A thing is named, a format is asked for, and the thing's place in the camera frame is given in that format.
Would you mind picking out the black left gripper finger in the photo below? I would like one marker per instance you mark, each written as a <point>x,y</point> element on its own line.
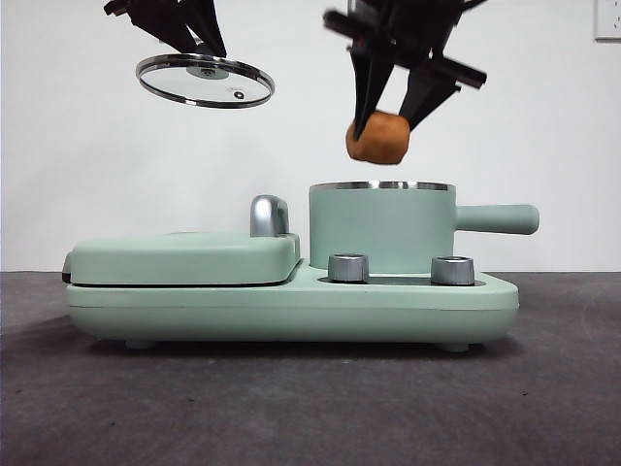
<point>206,22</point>
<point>162,26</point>

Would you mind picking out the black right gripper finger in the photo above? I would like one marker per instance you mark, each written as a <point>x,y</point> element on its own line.
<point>369,82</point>
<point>427,92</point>

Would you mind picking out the brown potato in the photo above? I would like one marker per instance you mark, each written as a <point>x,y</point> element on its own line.
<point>378,141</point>

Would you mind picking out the glass lid with green knob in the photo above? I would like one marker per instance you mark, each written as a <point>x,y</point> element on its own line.
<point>204,82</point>

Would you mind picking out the silver control knob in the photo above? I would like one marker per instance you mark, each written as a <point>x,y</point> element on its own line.
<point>452,271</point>
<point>347,268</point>

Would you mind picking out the mint green griddle cover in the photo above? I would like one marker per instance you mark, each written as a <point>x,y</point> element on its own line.
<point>179,259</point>

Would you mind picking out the mint green cooker base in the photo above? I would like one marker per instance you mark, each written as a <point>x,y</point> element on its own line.
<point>291,310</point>

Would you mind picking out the white wall socket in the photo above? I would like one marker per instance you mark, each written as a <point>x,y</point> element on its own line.
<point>609,19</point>

